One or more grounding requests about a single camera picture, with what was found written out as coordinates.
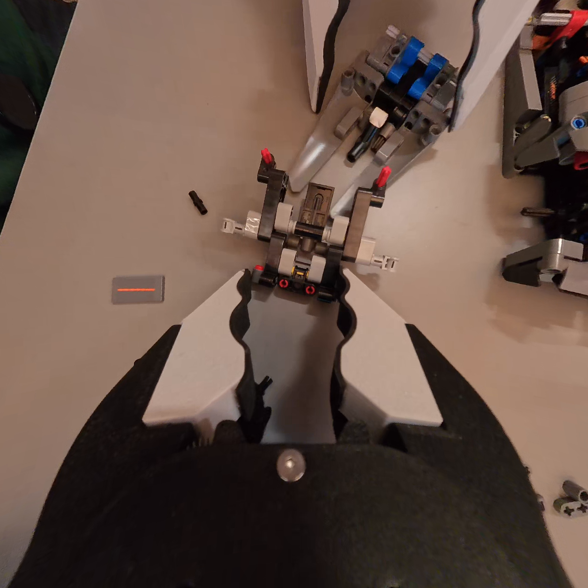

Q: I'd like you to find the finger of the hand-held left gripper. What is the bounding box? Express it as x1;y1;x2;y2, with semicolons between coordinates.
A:
449;0;541;132
302;0;351;114

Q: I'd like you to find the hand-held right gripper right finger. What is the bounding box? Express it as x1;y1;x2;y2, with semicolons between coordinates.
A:
331;267;443;441

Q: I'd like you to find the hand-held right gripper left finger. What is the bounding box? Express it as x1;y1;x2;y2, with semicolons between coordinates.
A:
142;269;273;444

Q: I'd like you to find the grey blue lego panel assembly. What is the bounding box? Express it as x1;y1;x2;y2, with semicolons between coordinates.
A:
287;25;460;217

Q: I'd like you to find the black grey lego subassembly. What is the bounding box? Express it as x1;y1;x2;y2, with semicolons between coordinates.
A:
222;148;399;305

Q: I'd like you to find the large lego car chassis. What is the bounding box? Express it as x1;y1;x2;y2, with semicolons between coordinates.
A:
501;0;588;298

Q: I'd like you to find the grey two-hole lego liftarm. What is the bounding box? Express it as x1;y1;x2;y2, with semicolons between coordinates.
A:
552;497;588;519

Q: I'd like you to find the grey tile orange stripe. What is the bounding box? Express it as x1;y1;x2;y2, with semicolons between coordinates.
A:
111;276;165;305

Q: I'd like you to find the person's green clothing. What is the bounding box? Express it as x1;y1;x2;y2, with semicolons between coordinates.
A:
0;0;76;230

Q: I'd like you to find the dark round badge reel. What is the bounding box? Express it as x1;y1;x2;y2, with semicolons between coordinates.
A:
0;73;40;132

